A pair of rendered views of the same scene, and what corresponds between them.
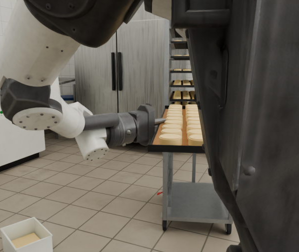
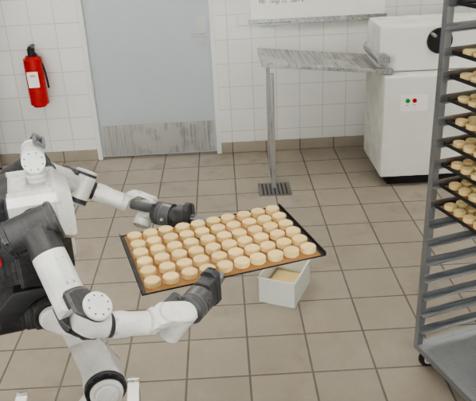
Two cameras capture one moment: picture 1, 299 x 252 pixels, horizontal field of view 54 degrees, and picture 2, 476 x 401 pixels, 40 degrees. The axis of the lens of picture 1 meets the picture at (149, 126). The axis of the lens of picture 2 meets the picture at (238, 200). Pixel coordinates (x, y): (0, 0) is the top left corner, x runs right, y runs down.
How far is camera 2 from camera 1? 218 cm
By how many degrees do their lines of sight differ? 63
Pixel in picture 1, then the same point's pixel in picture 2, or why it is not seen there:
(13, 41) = not seen: hidden behind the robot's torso
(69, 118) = (109, 201)
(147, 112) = (181, 210)
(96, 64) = not seen: outside the picture
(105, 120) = (142, 208)
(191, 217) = (441, 367)
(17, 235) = (290, 267)
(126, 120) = (161, 211)
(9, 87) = not seen: hidden behind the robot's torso
